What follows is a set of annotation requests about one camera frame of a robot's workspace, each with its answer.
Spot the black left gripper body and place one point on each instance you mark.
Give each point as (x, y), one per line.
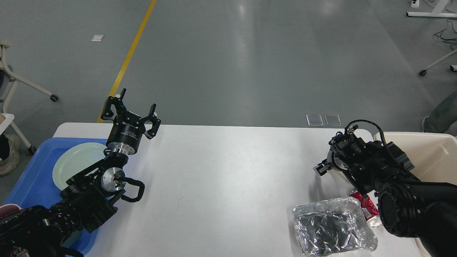
(125, 136)

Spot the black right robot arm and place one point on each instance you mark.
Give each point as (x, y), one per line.
(408, 207)

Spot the light green plate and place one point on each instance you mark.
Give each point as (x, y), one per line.
(75, 160)

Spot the white rolling chair right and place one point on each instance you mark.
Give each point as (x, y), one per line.
(424, 71)

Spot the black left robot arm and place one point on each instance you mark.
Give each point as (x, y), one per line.
(88, 200)

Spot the beige plastic bin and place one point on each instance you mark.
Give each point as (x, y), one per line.
(433, 156)

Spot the aluminium foil tray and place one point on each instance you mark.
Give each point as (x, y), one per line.
(332, 226)

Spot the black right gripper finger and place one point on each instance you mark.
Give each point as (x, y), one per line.
(323, 167)

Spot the small clear floor plate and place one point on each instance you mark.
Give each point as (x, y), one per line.
(314, 120)

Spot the white rolling chair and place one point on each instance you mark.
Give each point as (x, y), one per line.
(424, 71)
(17, 78)

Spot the white sack on floor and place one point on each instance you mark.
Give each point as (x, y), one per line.
(9, 153)

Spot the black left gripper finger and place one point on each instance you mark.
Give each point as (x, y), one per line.
(153, 119)
(115, 110)

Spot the white table base far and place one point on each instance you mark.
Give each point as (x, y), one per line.
(432, 9)

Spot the white rolling chair left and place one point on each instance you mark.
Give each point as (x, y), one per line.
(17, 78)

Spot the pink mug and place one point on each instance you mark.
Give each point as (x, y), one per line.
(9, 209)

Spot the white paper cup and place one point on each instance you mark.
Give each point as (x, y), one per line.
(334, 163)

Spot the blue plastic tray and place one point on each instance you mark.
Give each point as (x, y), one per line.
(36, 186)

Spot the red snack wrapper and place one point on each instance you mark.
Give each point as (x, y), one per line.
(368, 209)

